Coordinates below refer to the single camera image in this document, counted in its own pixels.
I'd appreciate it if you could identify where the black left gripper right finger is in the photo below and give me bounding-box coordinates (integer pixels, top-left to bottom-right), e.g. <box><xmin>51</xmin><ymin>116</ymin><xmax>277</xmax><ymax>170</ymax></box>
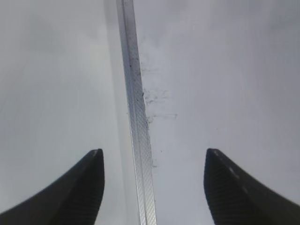
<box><xmin>203</xmin><ymin>149</ymin><xmax>300</xmax><ymax>225</ymax></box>

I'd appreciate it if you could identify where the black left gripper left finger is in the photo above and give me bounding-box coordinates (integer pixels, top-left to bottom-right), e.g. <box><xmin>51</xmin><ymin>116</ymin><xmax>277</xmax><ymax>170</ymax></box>
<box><xmin>0</xmin><ymin>149</ymin><xmax>105</xmax><ymax>225</ymax></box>

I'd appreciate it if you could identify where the white magnetic whiteboard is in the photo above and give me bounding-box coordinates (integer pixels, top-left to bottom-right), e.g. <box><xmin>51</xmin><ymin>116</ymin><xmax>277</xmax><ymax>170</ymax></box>
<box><xmin>117</xmin><ymin>0</ymin><xmax>300</xmax><ymax>225</ymax></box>

